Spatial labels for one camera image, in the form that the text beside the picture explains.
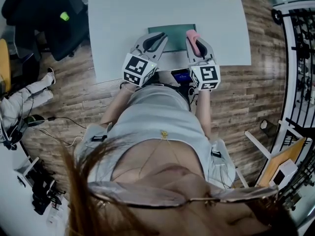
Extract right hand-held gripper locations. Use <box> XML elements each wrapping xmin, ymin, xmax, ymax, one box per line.
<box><xmin>185</xmin><ymin>38</ymin><xmax>221</xmax><ymax>91</ymax></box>

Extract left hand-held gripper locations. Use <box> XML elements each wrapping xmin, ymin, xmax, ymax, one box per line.
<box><xmin>122</xmin><ymin>32</ymin><xmax>169</xmax><ymax>88</ymax></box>

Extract pink cloth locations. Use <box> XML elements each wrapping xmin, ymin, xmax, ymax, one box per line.
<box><xmin>186</xmin><ymin>29</ymin><xmax>201</xmax><ymax>58</ymax></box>

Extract green rectangular tray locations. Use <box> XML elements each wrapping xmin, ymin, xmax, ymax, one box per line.
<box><xmin>147</xmin><ymin>24</ymin><xmax>197</xmax><ymax>53</ymax></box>

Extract person's right forearm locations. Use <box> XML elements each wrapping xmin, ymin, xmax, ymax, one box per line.
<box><xmin>195</xmin><ymin>89</ymin><xmax>212</xmax><ymax>140</ymax></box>

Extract person's left forearm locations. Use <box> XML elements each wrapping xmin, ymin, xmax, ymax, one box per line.
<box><xmin>100</xmin><ymin>82</ymin><xmax>137</xmax><ymax>125</ymax></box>

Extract white microwave oven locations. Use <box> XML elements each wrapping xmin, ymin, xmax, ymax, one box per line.
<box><xmin>268</xmin><ymin>161</ymin><xmax>298</xmax><ymax>188</ymax></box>

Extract blue-screen phone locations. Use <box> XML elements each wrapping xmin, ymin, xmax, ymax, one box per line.
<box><xmin>171</xmin><ymin>69</ymin><xmax>191</xmax><ymax>85</ymax></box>

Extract person's grey top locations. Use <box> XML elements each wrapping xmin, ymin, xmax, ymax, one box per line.
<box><xmin>73</xmin><ymin>85</ymin><xmax>237</xmax><ymax>189</ymax></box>

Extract black waste bin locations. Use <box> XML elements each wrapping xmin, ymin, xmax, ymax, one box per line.
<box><xmin>260</xmin><ymin>119</ymin><xmax>278</xmax><ymax>137</ymax></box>

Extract black office chair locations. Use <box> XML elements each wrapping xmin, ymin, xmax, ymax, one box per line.
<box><xmin>1</xmin><ymin>0</ymin><xmax>89</xmax><ymax>61</ymax></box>

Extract black metal railing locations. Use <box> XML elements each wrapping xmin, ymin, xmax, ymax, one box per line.
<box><xmin>270</xmin><ymin>7</ymin><xmax>315</xmax><ymax>206</ymax></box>

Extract wooden board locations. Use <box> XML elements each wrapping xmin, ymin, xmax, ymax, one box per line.
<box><xmin>255</xmin><ymin>137</ymin><xmax>307</xmax><ymax>188</ymax></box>

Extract dark rounded floor device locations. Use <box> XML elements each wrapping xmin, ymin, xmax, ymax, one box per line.
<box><xmin>24</xmin><ymin>114</ymin><xmax>46</xmax><ymax>126</ymax></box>

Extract thin-rimmed glasses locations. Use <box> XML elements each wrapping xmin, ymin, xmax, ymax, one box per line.
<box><xmin>87</xmin><ymin>180</ymin><xmax>280</xmax><ymax>210</ymax></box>

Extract white open tray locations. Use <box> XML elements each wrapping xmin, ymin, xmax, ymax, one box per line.
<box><xmin>14</xmin><ymin>156</ymin><xmax>40</xmax><ymax>181</ymax></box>

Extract pile of black equipment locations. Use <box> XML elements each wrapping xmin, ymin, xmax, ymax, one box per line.
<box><xmin>31</xmin><ymin>166</ymin><xmax>66</xmax><ymax>215</ymax></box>

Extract gold necklace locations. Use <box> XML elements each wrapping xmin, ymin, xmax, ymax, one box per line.
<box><xmin>137</xmin><ymin>130</ymin><xmax>184</xmax><ymax>179</ymax></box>

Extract white metal frame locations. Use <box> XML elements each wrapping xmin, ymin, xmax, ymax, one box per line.
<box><xmin>235</xmin><ymin>130</ymin><xmax>273</xmax><ymax>189</ymax></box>

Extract black floor cable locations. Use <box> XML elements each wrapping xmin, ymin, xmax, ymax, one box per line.
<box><xmin>47</xmin><ymin>116</ymin><xmax>87</xmax><ymax>129</ymax></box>

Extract white floor cable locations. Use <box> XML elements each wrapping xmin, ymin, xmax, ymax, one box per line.
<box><xmin>36</xmin><ymin>128</ymin><xmax>83</xmax><ymax>147</ymax></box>

